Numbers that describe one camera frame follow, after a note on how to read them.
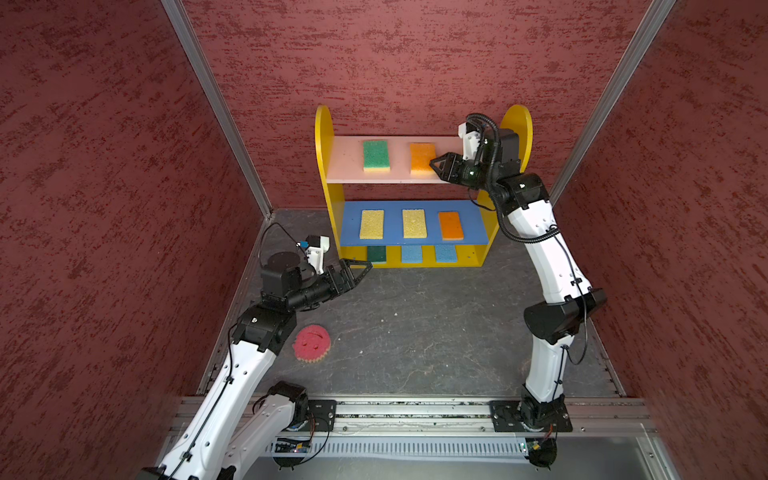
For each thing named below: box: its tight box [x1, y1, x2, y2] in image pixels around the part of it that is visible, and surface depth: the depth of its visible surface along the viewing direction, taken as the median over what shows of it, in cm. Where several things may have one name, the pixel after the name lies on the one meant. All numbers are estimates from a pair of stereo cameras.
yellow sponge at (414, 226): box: [402, 209, 427, 239], surface depth 99 cm
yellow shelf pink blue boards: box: [315, 105, 533, 268], surface depth 96 cm
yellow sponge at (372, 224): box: [359, 210, 385, 240], surface depth 99 cm
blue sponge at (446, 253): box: [436, 244, 457, 263], surface depth 108 cm
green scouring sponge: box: [367, 245, 386, 264], surface depth 108 cm
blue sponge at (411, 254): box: [402, 245, 422, 264], surface depth 108 cm
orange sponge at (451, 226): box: [439, 212, 465, 241], surface depth 97 cm
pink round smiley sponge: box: [292, 324, 331, 363], surface depth 85 cm
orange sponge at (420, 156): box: [409, 142, 438, 178], surface depth 77 cm
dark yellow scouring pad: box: [363, 140, 391, 173], surface depth 77 cm
